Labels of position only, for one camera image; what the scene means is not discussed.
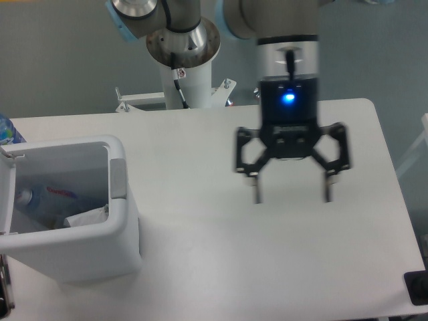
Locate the black clamp at table corner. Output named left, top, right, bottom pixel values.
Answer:
left=404, top=270, right=427, bottom=306

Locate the white bracket with bolt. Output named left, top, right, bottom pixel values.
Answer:
left=253, top=87, right=260, bottom=101

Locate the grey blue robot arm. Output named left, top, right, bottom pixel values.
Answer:
left=105, top=1, right=351, bottom=201

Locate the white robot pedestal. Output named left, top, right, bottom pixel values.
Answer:
left=116, top=62, right=237, bottom=113

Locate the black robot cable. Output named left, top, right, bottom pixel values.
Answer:
left=169, top=51, right=191, bottom=110

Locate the white frame at right edge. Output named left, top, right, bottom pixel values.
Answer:
left=395, top=113, right=427, bottom=179

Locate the blue labelled water bottle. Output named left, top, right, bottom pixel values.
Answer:
left=1, top=114, right=26, bottom=145

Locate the crushed clear plastic bottle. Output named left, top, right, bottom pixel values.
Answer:
left=15, top=185, right=108, bottom=215

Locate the black object at left edge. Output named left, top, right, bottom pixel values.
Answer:
left=1, top=254, right=15, bottom=319

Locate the white trash can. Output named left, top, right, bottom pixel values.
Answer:
left=1, top=135, right=142, bottom=282

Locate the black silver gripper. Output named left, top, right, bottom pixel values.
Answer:
left=234, top=35, right=352, bottom=204

